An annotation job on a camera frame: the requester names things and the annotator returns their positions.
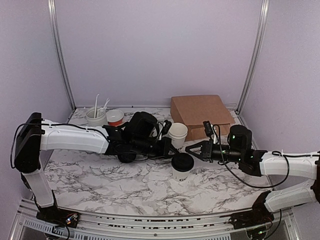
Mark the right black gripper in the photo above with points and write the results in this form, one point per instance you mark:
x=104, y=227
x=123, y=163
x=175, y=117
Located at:
x=206, y=150

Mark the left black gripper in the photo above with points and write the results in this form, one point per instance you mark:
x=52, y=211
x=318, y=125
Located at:
x=166, y=145

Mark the black plastic cup lid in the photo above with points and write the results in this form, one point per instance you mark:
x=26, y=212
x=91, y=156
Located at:
x=182, y=162

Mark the white paper coffee cup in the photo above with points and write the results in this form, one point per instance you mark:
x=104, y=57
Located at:
x=180, y=176

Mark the brown paper bag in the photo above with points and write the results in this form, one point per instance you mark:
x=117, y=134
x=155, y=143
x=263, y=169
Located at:
x=193, y=110

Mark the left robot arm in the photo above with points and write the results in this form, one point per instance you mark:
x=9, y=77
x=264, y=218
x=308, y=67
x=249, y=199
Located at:
x=142, y=135

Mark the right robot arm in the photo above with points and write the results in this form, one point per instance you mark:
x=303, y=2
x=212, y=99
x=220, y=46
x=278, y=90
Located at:
x=260, y=163

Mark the stacked white paper cups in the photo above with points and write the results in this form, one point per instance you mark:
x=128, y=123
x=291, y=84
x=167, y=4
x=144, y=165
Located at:
x=178, y=133

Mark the orange white bowl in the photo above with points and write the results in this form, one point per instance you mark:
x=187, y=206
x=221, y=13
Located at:
x=115, y=117

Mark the white utensil holder cup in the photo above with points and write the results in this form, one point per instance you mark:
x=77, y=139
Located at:
x=96, y=118

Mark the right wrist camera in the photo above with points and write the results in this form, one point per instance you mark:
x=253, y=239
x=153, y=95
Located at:
x=210, y=132

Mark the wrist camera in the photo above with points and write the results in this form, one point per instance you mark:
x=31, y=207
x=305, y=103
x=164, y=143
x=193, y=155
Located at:
x=210, y=132
x=166, y=127

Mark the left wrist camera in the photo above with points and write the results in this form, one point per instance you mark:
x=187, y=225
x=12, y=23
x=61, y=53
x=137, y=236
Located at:
x=166, y=127

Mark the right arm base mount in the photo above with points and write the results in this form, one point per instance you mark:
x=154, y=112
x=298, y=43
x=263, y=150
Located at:
x=256, y=216

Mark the aluminium front rail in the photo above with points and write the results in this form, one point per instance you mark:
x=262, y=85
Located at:
x=102, y=226

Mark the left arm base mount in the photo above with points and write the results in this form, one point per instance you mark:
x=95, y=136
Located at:
x=55, y=215

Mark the right aluminium frame post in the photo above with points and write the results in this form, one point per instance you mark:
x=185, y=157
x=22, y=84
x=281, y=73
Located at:
x=257, y=47

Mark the aluminium frame post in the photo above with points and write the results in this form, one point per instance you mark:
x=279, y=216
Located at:
x=59, y=53
x=257, y=47

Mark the left aluminium frame post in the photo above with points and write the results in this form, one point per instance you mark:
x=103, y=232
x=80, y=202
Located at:
x=59, y=53

